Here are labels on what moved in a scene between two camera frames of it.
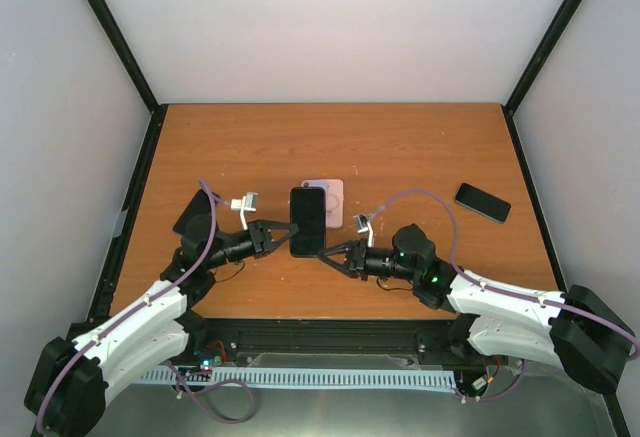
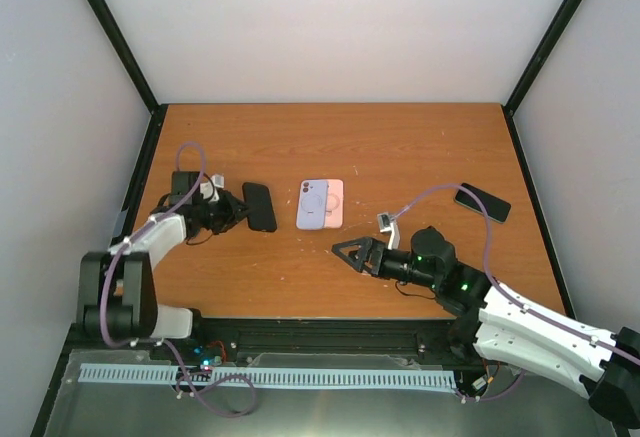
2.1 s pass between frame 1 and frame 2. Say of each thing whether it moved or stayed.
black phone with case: moved
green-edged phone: stayed
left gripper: moved
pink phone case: stayed
